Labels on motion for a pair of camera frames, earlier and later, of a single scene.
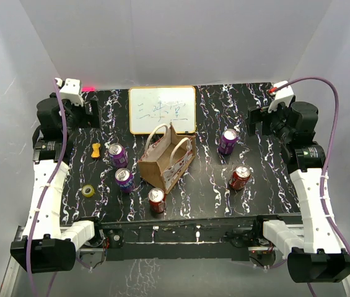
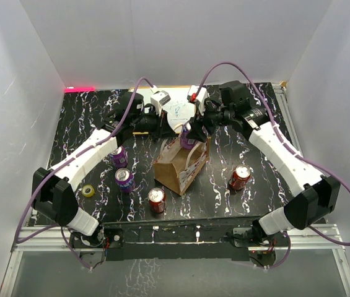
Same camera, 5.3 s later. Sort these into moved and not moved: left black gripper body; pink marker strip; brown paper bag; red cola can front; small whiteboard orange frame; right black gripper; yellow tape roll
Moved: brown paper bag; right black gripper; left black gripper body
Not moved: small whiteboard orange frame; red cola can front; pink marker strip; yellow tape roll
